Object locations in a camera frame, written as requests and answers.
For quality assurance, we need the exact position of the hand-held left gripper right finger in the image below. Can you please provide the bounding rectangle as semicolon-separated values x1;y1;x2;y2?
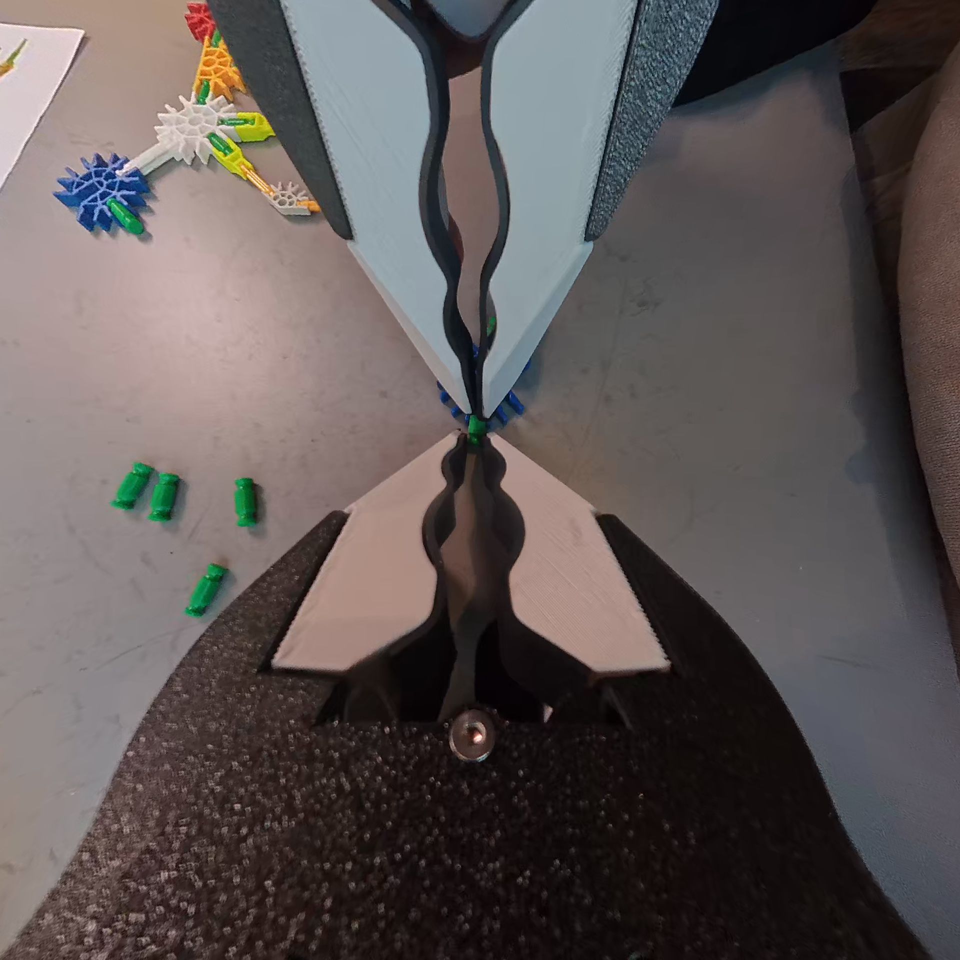
476;435;671;721

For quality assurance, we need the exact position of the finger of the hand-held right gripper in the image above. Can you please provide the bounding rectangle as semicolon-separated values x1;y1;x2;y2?
472;0;640;421
283;0;481;414

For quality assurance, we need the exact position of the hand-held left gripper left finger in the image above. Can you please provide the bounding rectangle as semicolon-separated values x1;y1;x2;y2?
271;431;481;721

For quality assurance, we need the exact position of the multicoloured construction toy model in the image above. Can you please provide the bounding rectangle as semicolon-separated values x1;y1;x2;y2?
120;0;322;219

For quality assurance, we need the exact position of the blue snowflake connector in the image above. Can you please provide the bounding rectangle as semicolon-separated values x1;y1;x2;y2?
52;152;155;234
436;341;534;421

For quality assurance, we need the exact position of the grey desk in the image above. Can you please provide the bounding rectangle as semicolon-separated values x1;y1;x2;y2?
0;0;960;960

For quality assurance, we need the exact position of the white instruction sheet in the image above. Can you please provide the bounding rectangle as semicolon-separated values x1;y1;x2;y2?
0;22;86;189

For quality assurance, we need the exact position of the person's beige jacket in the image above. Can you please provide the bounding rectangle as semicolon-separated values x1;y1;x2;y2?
847;37;960;594

